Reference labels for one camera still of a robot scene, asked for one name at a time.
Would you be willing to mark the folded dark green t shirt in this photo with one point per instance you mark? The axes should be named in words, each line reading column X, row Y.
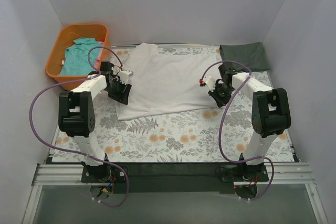
column 251, row 55

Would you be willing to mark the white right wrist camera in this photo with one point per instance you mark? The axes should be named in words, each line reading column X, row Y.
column 209, row 82

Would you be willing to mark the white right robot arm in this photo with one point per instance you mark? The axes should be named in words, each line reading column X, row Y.
column 270, row 117

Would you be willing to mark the orange plastic basket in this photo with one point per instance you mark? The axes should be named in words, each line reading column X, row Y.
column 66, row 39

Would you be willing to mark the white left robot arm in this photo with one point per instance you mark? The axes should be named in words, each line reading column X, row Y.
column 76, row 115

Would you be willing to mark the aluminium frame rail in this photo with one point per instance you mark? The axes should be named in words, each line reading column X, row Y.
column 70, row 174

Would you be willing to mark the teal t shirt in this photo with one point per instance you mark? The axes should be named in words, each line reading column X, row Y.
column 76, row 57

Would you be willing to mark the white t shirt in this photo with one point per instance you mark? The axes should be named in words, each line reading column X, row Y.
column 163, row 84

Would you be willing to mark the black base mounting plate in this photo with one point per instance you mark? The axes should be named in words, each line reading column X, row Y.
column 175, row 177

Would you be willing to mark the pink t shirt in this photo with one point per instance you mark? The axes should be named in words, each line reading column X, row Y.
column 98, row 58

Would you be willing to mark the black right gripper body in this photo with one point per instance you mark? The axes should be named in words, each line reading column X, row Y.
column 218, row 96

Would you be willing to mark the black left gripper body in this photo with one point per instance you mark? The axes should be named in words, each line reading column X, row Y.
column 118, row 91

